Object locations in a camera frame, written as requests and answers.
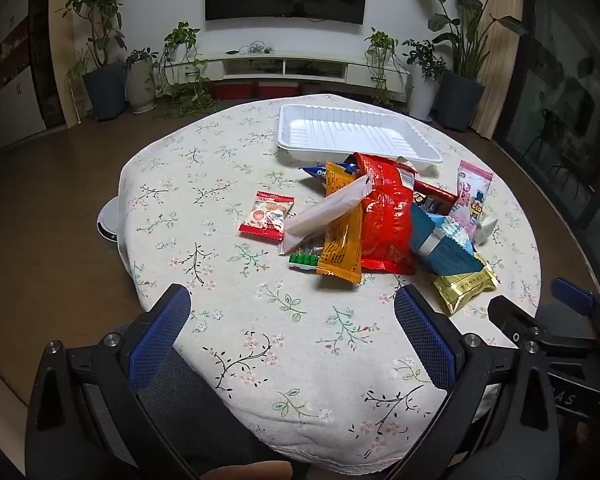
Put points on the long beige snack packet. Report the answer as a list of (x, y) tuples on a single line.
[(320, 212)]

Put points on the dark grey plant pot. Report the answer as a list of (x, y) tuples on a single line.
[(105, 92)]

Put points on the floral tablecloth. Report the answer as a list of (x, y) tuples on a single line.
[(230, 310)]

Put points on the light blue snack packet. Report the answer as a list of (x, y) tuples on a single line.
[(445, 255)]

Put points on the white plastic tray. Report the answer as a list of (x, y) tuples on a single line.
[(345, 130)]

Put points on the white television cabinet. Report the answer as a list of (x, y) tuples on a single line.
[(320, 67)]

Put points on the small plant in white pot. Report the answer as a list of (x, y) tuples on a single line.
[(140, 55)]

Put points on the bushy green plant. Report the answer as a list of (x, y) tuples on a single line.
[(425, 57)]

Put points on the gold snack packet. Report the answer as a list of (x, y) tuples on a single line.
[(462, 287)]

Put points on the orange snack packet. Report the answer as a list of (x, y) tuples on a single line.
[(340, 250)]

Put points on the red storage box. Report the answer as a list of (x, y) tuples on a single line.
[(231, 91), (278, 89)]

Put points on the small green white packet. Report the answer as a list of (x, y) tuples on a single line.
[(302, 260)]

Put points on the trailing pothos plant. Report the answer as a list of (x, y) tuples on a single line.
[(185, 85)]

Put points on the large red snack bag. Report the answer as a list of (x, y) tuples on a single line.
[(385, 220)]

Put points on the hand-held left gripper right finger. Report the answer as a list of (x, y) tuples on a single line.
[(425, 340)]

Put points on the white wall cupboard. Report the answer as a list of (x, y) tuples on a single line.
[(10, 85)]

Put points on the dark red snack packet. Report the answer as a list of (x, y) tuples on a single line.
[(432, 192)]

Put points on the large dark plant pot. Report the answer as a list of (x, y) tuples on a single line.
[(460, 102)]

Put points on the large broad-leaf plant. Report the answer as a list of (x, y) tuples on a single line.
[(462, 20)]

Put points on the tall leafy plant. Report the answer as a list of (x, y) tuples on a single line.
[(97, 10)]

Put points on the beige curtain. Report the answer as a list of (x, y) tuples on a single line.
[(500, 60)]

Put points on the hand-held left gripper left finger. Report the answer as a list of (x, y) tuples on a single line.
[(160, 335)]

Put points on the hanging pothos plant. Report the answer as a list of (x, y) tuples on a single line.
[(380, 45)]

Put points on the small red white snack packet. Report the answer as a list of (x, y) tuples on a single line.
[(267, 215)]

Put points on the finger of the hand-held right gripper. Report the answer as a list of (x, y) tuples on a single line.
[(572, 296), (507, 316)]

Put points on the pink snack packet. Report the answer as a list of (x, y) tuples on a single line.
[(472, 190)]

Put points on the white cylindrical plant pot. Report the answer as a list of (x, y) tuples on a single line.
[(422, 97)]

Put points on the dark blue snack packet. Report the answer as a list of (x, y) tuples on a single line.
[(314, 172)]

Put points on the white round disc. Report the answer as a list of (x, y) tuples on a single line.
[(107, 220)]

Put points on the dark glass door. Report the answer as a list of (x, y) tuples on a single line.
[(565, 110)]

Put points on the tall white plant pot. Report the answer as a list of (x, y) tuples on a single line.
[(141, 87)]

